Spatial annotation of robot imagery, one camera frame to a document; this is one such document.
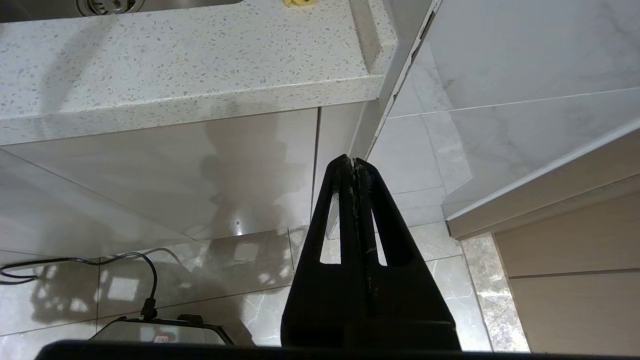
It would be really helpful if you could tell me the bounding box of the flat grey floor device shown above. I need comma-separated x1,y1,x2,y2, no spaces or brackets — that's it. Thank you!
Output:
89,314,235,347

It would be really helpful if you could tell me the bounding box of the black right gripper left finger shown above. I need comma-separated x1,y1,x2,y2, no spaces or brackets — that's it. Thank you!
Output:
281,154,372,349

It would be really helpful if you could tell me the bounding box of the white glossy cabinet door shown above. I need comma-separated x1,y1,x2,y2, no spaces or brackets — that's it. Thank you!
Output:
0,102,366,258

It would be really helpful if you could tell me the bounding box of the round metal drain strainer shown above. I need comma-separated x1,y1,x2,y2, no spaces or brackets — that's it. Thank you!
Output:
75,0,146,16

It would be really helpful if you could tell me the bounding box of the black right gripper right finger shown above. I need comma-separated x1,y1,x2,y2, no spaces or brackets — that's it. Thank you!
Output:
354,159,462,352

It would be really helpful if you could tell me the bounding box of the black floor power cable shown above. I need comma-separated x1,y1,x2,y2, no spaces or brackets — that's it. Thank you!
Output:
0,251,160,321

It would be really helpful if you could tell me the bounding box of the beige cabinet front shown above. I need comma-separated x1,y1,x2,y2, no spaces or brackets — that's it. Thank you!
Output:
444,120,640,357

